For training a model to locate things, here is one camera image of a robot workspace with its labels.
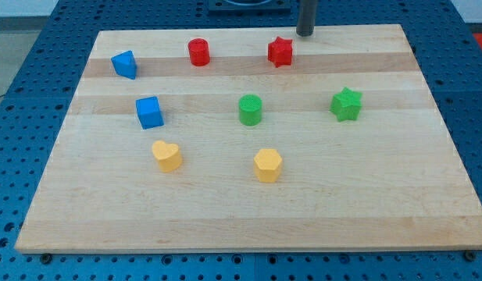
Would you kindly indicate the red star block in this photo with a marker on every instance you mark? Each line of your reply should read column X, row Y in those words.
column 280, row 52

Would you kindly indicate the green star block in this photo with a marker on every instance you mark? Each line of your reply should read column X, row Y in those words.
column 346, row 105

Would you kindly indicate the light wooden board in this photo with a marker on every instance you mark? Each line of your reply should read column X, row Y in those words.
column 390, row 181

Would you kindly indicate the yellow hexagon block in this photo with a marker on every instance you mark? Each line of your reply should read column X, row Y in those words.
column 267, row 165

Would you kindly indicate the green cylinder block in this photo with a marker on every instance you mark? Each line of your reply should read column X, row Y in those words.
column 250, row 109

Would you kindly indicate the yellow heart block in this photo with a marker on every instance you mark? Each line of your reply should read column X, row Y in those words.
column 167, row 155

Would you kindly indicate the blue cube block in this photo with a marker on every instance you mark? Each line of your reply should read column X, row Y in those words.
column 149, row 112

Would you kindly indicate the red cylinder block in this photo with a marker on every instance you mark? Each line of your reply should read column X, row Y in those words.
column 198, row 49

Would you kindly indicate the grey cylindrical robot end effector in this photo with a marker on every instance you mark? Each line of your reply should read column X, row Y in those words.
column 306, row 17

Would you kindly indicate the blue triangular prism block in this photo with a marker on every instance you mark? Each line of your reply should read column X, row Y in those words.
column 125, row 65

